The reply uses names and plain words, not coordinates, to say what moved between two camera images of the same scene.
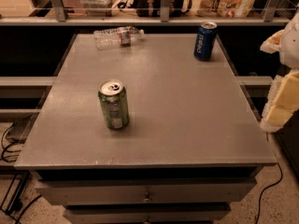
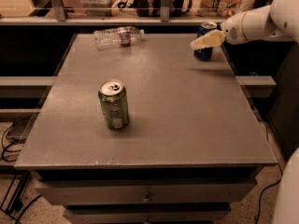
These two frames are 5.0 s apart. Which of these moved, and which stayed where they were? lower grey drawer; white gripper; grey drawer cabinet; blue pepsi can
Moved: white gripper
Stayed: blue pepsi can; grey drawer cabinet; lower grey drawer
